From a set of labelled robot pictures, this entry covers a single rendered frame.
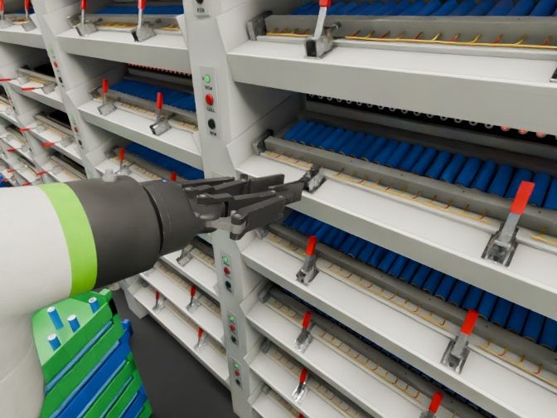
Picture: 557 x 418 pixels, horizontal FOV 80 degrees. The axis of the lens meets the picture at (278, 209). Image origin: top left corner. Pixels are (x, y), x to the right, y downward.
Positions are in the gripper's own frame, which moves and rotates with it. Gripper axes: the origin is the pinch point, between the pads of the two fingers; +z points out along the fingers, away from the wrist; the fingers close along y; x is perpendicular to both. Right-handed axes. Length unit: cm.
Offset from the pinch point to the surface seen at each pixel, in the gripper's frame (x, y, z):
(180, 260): -38, -44, 16
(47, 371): -50, -38, -20
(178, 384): -93, -48, 20
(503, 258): -0.9, 27.4, 8.2
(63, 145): -19, -112, 11
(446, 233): -0.7, 20.8, 9.1
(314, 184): 0.0, 1.1, 8.1
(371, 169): 3.9, 8.0, 12.1
